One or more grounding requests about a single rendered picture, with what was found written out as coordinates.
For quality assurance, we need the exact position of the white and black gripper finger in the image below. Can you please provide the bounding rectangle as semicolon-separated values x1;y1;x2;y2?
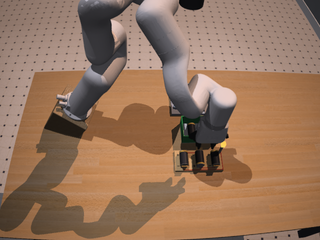
210;134;229;150
188;130;202;150

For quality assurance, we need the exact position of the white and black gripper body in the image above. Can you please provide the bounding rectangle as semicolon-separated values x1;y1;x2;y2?
195;120;229;144

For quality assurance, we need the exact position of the black and orange battery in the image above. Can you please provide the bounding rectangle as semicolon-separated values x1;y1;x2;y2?
210;149;220;166
195;150;205;166
187;122;196;135
179;150;189;166

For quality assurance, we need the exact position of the green open-top box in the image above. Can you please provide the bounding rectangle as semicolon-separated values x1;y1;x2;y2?
180;116;200;143

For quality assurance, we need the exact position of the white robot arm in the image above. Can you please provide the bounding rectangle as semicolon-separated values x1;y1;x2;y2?
56;0;237;131

